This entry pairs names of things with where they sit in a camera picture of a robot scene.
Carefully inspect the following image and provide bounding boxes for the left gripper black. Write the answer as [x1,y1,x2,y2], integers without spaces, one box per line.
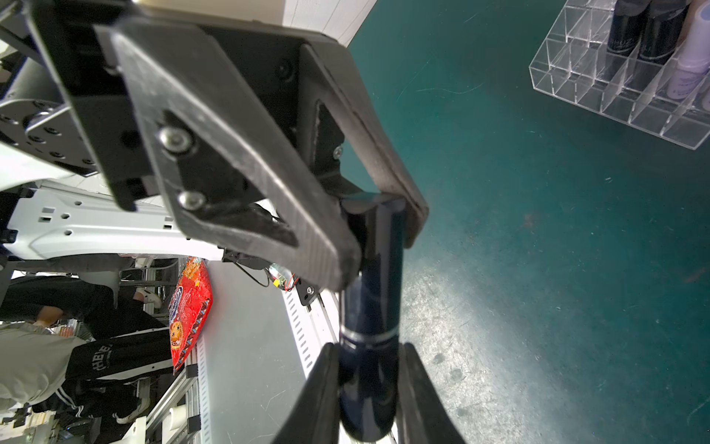
[24,1,361,290]

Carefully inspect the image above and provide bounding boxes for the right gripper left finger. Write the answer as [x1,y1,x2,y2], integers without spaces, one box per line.
[272,343,340,444]

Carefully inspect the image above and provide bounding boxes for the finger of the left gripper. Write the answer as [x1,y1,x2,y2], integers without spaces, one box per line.
[297,41,429,249]

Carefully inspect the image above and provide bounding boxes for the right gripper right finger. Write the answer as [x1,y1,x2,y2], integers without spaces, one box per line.
[397,343,465,444]

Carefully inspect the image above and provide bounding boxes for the black lipstick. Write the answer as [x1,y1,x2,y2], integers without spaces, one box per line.
[338,194,406,442]
[637,0,690,65]

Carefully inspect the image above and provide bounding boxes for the black slim lipstick tube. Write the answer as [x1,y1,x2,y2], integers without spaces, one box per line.
[606,0,651,57]

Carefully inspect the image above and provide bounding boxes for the lilac lip gloss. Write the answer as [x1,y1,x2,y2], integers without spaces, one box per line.
[666,1,709,100]

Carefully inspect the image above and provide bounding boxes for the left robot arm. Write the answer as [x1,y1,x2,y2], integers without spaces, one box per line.
[1,1,429,291]

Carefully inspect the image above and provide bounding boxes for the clear acrylic lipstick organizer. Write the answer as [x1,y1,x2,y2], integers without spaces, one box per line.
[529,1,709,150]

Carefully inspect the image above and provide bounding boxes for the red snack bag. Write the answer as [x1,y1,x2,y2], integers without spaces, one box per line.
[168,257,214,374]

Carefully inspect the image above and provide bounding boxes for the person in black jacket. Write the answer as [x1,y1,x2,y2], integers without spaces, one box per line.
[1,276,173,424]

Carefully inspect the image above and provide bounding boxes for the white cable duct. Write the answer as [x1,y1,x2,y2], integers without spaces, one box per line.
[282,290,339,377]

